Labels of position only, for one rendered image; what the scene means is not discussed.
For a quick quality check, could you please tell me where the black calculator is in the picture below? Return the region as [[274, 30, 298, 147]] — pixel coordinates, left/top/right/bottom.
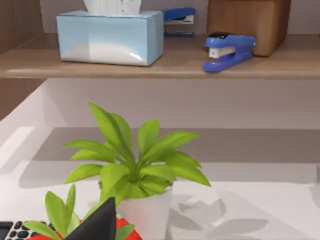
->
[[0, 220, 56, 240]]

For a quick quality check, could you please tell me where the wooden shelf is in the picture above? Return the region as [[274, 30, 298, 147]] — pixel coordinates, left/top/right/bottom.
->
[[0, 0, 320, 121]]

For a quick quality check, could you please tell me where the green plant in red pot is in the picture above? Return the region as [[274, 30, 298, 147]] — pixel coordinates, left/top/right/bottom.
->
[[22, 183, 143, 240]]

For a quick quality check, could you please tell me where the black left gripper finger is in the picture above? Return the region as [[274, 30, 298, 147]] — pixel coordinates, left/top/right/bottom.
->
[[64, 196, 117, 240]]

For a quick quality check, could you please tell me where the blue stapler with black top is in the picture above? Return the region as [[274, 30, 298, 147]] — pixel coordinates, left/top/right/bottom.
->
[[201, 31, 257, 74]]

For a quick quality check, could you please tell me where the wooden box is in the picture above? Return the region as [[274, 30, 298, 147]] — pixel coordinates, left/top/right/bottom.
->
[[205, 0, 292, 57]]

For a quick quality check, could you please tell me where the light blue tissue box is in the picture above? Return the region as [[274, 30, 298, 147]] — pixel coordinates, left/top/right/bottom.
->
[[56, 0, 165, 68]]

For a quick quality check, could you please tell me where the green plant in white pot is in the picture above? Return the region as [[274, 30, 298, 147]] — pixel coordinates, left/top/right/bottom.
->
[[62, 100, 212, 240]]

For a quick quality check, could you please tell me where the blue and grey stapler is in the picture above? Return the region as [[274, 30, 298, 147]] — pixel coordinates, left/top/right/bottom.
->
[[161, 7, 196, 37]]

